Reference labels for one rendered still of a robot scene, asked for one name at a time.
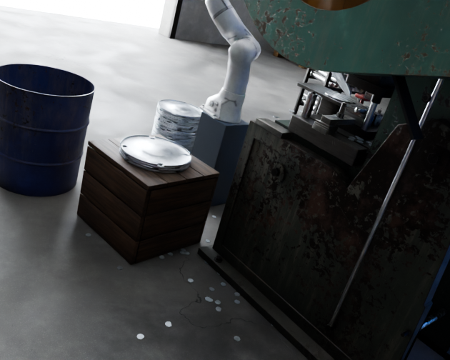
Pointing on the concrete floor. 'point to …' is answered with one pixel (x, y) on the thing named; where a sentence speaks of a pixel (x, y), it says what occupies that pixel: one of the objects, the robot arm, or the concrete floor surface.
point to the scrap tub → (38, 128)
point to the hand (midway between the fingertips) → (316, 32)
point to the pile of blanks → (176, 128)
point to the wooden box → (143, 202)
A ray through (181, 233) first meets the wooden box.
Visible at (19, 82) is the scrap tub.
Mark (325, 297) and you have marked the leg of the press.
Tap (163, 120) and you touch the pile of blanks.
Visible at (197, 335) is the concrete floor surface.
